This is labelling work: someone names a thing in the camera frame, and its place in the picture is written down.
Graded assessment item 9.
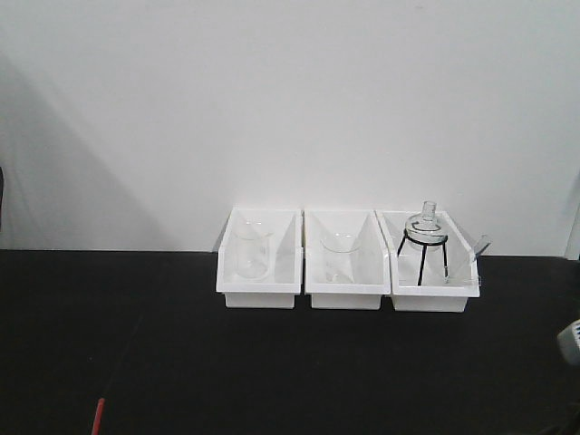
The middle white plastic bin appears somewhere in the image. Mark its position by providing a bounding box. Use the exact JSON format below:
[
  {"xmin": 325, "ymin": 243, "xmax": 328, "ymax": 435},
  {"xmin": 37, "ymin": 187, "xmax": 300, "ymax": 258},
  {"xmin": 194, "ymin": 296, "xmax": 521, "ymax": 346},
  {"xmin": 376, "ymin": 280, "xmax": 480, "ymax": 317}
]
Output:
[{"xmin": 304, "ymin": 209, "xmax": 391, "ymax": 310}]

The black wire tripod stand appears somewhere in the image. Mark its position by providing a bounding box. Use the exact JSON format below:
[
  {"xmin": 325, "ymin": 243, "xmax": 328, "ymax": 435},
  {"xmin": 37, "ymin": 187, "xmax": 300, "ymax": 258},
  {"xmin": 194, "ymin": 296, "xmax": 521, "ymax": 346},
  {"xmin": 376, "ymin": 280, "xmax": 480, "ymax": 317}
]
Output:
[{"xmin": 397, "ymin": 229, "xmax": 450, "ymax": 286}]

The glass test tube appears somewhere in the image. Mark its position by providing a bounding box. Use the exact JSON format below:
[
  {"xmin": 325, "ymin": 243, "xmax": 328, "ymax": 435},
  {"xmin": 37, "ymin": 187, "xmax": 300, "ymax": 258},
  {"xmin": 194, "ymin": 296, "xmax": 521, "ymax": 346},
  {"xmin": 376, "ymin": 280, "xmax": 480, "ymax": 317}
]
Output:
[{"xmin": 469, "ymin": 235, "xmax": 492, "ymax": 263}]

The white plastic bin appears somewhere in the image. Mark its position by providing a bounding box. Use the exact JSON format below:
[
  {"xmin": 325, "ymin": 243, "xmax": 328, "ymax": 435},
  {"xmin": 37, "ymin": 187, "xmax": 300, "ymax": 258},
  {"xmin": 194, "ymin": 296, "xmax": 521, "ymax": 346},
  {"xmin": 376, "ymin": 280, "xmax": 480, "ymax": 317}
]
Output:
[
  {"xmin": 375, "ymin": 210, "xmax": 479, "ymax": 313},
  {"xmin": 304, "ymin": 209, "xmax": 391, "ymax": 310},
  {"xmin": 216, "ymin": 208, "xmax": 304, "ymax": 309}
]

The glass beaker in middle bin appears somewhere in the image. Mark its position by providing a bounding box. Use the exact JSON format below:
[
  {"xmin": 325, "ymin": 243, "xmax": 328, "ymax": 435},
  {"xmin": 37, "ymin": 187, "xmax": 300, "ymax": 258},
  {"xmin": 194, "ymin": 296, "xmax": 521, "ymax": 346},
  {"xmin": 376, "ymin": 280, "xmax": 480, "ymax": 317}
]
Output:
[{"xmin": 321, "ymin": 232, "xmax": 361, "ymax": 284}]

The glass beaker in left bin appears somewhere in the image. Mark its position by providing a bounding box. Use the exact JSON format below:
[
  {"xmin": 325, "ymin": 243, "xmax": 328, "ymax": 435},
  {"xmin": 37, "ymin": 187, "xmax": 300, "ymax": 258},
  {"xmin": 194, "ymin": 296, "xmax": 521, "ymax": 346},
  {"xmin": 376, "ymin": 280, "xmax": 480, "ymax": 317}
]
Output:
[{"xmin": 234, "ymin": 220, "xmax": 272, "ymax": 280}]

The right white plastic bin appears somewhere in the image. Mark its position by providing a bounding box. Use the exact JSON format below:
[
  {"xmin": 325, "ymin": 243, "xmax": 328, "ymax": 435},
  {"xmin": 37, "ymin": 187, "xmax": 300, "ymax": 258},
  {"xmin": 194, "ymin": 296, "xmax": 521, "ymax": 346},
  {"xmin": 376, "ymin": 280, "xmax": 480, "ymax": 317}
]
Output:
[{"xmin": 375, "ymin": 210, "xmax": 479, "ymax": 313}]

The left white plastic bin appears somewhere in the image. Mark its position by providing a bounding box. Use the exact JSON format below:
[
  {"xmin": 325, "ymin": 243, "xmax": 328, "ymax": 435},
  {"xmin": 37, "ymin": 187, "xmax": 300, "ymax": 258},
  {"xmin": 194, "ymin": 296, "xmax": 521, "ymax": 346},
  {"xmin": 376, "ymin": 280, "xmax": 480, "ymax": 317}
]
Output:
[{"xmin": 216, "ymin": 208, "xmax": 304, "ymax": 309}]

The red plastic spoon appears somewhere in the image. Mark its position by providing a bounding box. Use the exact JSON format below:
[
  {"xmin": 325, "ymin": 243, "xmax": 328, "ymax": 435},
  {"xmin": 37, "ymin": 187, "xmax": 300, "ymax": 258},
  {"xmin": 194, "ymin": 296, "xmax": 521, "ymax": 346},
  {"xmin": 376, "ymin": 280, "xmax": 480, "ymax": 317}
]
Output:
[{"xmin": 91, "ymin": 398, "xmax": 105, "ymax": 435}]

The round glass flask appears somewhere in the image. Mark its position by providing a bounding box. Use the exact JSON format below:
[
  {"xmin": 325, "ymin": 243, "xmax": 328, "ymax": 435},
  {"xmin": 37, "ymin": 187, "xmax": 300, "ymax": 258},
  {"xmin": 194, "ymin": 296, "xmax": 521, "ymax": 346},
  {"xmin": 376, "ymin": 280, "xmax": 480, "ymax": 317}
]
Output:
[{"xmin": 404, "ymin": 200, "xmax": 449, "ymax": 247}]

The glass beaker in bin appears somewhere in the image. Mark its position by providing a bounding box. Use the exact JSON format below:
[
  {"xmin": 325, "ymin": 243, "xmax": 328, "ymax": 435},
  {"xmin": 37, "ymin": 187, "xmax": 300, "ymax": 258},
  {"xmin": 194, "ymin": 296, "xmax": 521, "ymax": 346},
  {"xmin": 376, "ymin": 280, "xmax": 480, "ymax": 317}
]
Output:
[
  {"xmin": 321, "ymin": 232, "xmax": 361, "ymax": 284},
  {"xmin": 234, "ymin": 220, "xmax": 272, "ymax": 280}
]

